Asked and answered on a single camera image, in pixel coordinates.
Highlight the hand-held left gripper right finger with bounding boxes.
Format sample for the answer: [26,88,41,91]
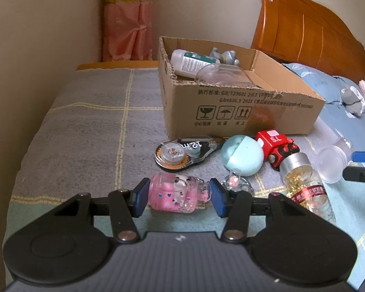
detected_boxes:
[209,177,312,244]

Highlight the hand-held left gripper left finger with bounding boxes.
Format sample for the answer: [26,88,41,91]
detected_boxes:
[53,178,151,244]

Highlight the pink glitter toy bottle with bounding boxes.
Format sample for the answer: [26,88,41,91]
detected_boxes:
[148,173,212,215]

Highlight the clear jar with frosted lid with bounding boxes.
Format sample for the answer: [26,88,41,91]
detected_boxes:
[317,137,353,184]

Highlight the cardboard box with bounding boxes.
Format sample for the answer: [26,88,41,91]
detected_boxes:
[157,36,327,138]

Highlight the clear round red label container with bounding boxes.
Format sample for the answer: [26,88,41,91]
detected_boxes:
[195,63,254,90]

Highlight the green label cotton swab box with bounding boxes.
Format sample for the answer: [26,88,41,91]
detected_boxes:
[170,49,221,78]

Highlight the grey elephant figurine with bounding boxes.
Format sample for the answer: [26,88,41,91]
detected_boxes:
[209,47,241,66]

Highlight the clear acrylic charm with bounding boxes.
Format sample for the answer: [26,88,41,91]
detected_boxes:
[220,169,254,198]

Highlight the blue floral bed sheet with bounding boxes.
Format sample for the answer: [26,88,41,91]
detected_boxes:
[310,97,365,148]

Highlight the mint green egg-shaped case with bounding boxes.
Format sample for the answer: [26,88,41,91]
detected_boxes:
[220,134,265,177]

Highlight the black clear correction tape dispenser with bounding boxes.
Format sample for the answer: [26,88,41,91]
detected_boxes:
[155,136,226,171]

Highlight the clear bottle of yellow capsules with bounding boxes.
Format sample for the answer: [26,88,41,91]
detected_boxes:
[280,153,337,224]

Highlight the grey plush toy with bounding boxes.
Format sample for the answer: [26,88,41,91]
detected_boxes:
[340,86,365,117]

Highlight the red toy train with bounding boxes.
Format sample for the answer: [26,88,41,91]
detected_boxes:
[255,129,300,169]

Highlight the blue floral pillow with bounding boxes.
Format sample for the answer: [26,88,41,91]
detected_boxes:
[281,62,358,107]

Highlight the checked grey green blanket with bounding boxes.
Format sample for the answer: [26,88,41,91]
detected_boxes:
[6,67,365,280]

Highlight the wooden table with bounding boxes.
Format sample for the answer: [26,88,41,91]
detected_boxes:
[76,60,160,71]

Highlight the wooden bed headboard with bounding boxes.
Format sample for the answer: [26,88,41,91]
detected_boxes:
[250,0,365,84]

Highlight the pink curtain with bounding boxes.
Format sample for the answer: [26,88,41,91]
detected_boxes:
[101,0,155,62]

